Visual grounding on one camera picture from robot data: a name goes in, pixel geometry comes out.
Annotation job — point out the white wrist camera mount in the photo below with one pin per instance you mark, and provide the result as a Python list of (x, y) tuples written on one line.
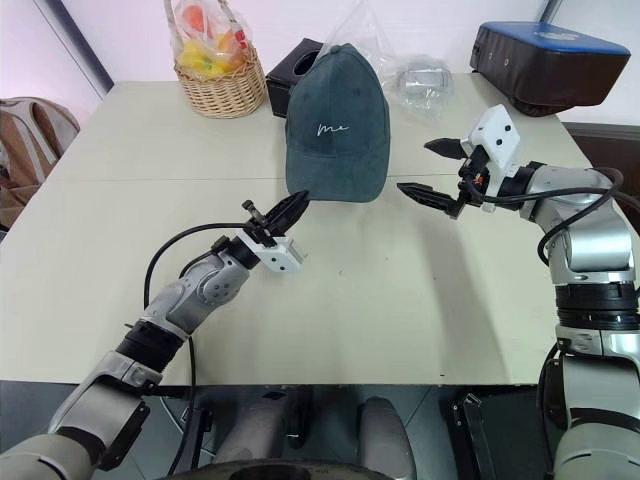
[(497, 132), (282, 257)]

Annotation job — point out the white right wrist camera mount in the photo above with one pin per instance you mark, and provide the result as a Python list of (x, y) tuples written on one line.
[(497, 132)]

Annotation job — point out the grey rounded robot leg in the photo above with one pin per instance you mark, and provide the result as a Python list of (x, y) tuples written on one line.
[(385, 432), (255, 430)]

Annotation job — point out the clear bag of fruit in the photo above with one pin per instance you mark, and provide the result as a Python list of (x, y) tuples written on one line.
[(207, 47)]

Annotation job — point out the dark rounded robot torso rim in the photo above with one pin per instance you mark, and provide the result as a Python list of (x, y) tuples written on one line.
[(285, 471)]

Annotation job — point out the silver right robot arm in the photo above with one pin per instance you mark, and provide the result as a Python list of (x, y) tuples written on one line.
[(595, 240)]

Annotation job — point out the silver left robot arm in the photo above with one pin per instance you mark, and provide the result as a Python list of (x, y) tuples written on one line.
[(200, 290)]

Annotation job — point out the blue and black case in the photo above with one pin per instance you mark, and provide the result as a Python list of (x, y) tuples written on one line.
[(545, 65)]

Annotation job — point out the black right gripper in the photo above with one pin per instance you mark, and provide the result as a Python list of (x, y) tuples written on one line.
[(473, 170)]

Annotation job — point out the dark green baseball cap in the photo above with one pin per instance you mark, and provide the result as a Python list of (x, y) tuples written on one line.
[(337, 105)]

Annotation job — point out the woven wicker basket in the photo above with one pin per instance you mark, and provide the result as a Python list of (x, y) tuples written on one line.
[(222, 92)]

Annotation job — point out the clear plastic cup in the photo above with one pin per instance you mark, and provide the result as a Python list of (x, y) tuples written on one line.
[(425, 84)]

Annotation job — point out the dark brown cabinet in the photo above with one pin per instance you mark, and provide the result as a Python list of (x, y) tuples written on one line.
[(607, 142)]

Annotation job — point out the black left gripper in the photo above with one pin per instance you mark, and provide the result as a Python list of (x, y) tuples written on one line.
[(264, 229)]

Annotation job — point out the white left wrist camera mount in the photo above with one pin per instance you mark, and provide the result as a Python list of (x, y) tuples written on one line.
[(282, 257)]

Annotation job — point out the black metal bracket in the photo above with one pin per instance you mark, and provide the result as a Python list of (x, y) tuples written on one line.
[(472, 430)]

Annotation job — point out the black tissue box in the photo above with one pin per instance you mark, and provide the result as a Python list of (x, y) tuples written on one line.
[(280, 80)]

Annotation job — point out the crumpled clear plastic bag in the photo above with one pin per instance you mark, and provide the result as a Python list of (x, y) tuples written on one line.
[(370, 35)]

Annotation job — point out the brown fabric backpack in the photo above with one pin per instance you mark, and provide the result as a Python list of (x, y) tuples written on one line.
[(30, 145)]

